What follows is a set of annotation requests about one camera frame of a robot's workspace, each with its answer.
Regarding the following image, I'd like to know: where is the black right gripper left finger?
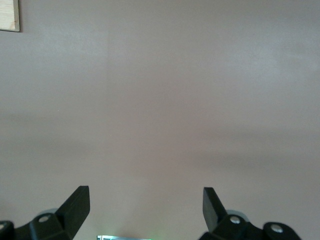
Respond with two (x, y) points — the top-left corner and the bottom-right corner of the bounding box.
(0, 185), (90, 240)

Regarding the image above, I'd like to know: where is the bamboo cutting board metal handle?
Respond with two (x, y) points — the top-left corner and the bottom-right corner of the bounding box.
(0, 0), (21, 33)

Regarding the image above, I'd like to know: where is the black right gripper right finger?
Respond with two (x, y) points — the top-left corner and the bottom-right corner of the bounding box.
(198, 186), (303, 240)

